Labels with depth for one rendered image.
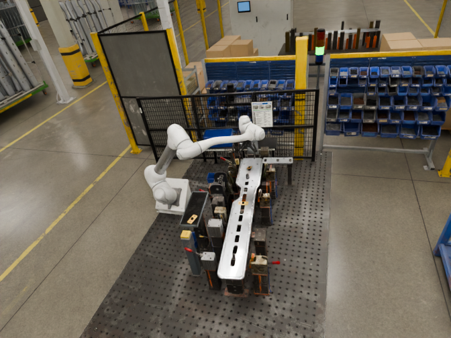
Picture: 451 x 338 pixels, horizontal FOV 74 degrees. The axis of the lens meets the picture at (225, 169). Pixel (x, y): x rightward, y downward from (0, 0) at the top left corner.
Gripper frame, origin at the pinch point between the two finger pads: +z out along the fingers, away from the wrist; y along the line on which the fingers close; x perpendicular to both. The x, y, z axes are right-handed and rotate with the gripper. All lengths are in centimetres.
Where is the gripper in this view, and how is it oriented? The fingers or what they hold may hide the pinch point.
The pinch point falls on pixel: (248, 156)
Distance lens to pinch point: 279.2
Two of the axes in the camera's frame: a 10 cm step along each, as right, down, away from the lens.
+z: 1.4, 8.0, 5.9
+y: 9.8, 0.0, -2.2
